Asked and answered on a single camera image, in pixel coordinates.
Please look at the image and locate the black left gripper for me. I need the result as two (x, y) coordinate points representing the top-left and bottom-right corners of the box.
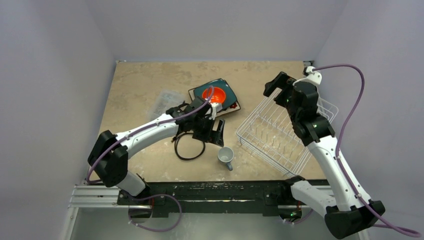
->
(191, 115), (224, 146)

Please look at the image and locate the grey mug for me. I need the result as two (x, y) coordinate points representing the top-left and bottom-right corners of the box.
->
(217, 146), (234, 171)

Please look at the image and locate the floral square plate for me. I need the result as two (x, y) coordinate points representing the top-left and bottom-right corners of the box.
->
(188, 88), (242, 117)

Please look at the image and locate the orange bowl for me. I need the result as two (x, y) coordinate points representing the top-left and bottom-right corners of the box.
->
(201, 87), (227, 104)

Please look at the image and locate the teal square plate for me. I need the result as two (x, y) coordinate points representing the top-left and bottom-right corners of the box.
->
(192, 78), (237, 109)

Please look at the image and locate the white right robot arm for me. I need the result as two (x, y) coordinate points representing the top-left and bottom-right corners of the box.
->
(263, 72), (386, 240)

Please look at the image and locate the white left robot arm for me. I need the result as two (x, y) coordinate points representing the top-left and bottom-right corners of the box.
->
(86, 103), (225, 205)

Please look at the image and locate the clear plastic box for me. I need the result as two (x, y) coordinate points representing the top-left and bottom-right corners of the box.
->
(147, 89), (186, 121)

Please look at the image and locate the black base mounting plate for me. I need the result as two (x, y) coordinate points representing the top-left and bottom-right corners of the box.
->
(117, 180), (307, 220)

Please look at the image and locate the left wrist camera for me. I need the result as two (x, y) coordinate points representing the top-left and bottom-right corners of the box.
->
(209, 102), (223, 120)

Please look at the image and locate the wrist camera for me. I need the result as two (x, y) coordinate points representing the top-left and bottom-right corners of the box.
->
(209, 102), (223, 120)
(292, 66), (323, 87)

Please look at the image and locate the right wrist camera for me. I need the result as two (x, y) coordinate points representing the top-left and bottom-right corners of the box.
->
(292, 66), (323, 87)

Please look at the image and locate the black coiled cable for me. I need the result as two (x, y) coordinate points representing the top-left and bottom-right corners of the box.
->
(170, 132), (206, 162)

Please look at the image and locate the white wire dish rack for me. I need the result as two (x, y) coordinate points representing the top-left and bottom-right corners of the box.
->
(235, 89), (326, 180)

